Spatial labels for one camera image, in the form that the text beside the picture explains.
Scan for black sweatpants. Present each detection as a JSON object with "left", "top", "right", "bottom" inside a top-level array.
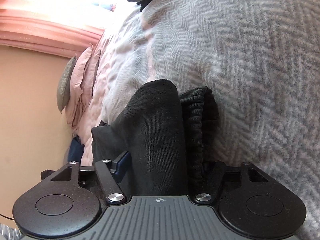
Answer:
[{"left": 92, "top": 80, "right": 219, "bottom": 196}]

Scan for dark blue clothing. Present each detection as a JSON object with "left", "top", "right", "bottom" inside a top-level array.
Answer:
[{"left": 67, "top": 136, "right": 85, "bottom": 163}]

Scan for grey cushion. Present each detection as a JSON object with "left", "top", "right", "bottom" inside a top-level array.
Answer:
[{"left": 56, "top": 56, "right": 77, "bottom": 113}]

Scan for pink ruffled pillow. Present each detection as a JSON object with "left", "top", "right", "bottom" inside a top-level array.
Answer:
[{"left": 65, "top": 45, "right": 100, "bottom": 133}]

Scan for folded dark garment underneath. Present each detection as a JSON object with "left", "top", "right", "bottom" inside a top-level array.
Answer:
[{"left": 136, "top": 0, "right": 153, "bottom": 12}]

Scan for pink curtain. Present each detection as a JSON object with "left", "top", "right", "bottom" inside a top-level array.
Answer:
[{"left": 1, "top": 0, "right": 113, "bottom": 57}]

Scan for grey herringbone bed blanket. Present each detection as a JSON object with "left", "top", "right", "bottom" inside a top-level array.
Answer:
[{"left": 77, "top": 0, "right": 319, "bottom": 239}]

